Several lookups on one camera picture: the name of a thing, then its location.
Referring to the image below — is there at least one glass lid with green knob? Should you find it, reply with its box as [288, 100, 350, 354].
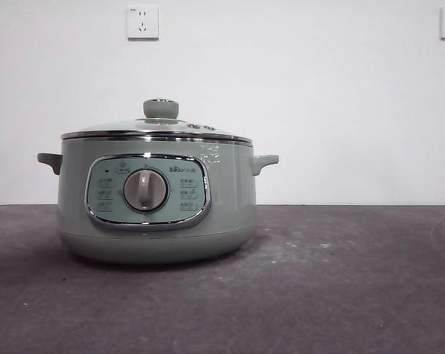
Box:
[61, 98, 251, 143]

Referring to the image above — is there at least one pale green electric cooking pot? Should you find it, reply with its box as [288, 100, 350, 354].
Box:
[36, 138, 280, 264]

